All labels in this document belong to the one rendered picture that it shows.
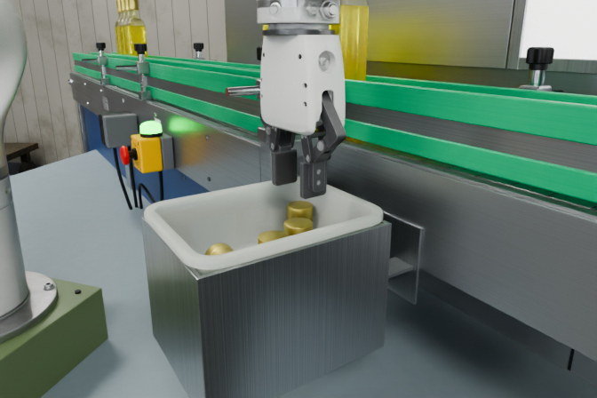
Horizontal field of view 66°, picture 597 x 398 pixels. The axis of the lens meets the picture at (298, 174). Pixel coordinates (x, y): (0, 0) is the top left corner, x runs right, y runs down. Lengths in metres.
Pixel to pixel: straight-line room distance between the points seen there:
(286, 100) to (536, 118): 0.24
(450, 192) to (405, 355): 0.30
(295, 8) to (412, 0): 0.36
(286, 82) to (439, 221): 0.23
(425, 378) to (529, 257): 0.28
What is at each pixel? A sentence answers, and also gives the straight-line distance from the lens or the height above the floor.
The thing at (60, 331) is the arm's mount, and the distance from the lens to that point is 0.71.
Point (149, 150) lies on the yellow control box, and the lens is 0.98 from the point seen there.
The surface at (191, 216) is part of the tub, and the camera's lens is 0.55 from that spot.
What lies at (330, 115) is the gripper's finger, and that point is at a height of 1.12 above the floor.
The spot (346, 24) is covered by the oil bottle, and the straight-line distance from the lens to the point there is 0.69.
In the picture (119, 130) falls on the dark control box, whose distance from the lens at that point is 1.24.
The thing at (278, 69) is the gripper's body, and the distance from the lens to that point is 0.48.
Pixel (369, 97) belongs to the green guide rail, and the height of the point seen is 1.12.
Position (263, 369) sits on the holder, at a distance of 0.48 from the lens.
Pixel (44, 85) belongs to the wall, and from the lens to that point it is 4.46.
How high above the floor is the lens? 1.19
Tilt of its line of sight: 16 degrees down
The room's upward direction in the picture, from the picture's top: straight up
